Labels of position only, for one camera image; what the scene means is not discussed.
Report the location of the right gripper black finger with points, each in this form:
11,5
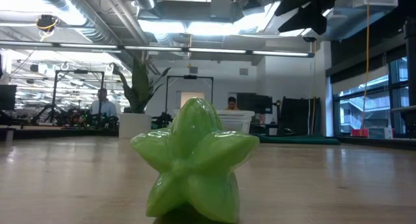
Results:
295,3
312,19

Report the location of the clear plastic tupperware container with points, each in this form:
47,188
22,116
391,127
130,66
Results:
237,120

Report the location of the black upright panel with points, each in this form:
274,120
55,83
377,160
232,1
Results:
299,117

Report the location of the black monitor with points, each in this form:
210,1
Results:
8,97
253,103

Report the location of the person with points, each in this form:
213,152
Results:
104,108
232,104

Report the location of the red box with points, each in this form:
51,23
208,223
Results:
360,133

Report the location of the white box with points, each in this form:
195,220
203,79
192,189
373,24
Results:
380,133

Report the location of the long ceiling light bar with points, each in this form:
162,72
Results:
152,48

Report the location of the green plastic starfruit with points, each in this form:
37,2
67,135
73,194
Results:
195,159

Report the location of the green plant in white pot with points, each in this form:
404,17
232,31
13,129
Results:
135,125

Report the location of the black background robot arms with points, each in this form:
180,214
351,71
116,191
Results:
74,118

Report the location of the black metal gantry frame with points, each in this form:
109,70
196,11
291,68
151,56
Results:
78,71
190,77

